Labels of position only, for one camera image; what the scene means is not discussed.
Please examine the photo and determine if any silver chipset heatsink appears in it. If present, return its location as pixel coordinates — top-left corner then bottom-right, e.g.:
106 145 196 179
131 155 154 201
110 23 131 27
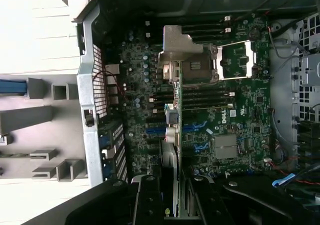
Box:
213 134 238 160

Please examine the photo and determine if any blue expansion slot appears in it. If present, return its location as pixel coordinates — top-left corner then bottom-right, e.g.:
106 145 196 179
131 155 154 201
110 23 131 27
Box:
145 127 208 136

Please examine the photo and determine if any green motherboard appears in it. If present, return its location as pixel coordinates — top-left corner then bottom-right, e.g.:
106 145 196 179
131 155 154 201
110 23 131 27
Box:
119 14 272 178

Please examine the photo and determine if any open black PC case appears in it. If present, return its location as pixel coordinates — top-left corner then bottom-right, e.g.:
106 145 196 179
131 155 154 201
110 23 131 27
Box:
58 0 320 225

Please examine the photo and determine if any grey parts rack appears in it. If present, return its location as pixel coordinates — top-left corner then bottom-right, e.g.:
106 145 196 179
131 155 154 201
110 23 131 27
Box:
0 73 88 183

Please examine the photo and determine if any green RAM stick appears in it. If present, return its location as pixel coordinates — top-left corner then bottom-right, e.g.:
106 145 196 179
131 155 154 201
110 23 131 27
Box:
0 152 33 158

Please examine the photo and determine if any silver disk bay cage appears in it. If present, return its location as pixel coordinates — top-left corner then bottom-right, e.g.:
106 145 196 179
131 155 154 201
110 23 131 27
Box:
292 12 320 126

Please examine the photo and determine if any blue disk carrier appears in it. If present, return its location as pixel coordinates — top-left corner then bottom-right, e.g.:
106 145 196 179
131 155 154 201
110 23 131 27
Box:
0 79 27 95

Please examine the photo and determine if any blue SATA wire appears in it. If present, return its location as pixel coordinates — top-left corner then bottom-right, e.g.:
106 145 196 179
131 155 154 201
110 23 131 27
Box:
271 173 297 188

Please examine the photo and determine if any red black twisted wire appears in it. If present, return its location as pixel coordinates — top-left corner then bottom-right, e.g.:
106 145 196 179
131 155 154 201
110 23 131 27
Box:
91 69 128 98

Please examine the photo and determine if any CPU socket with metal frame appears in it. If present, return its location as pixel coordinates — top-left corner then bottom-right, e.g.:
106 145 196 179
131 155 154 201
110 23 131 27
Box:
214 39 258 81

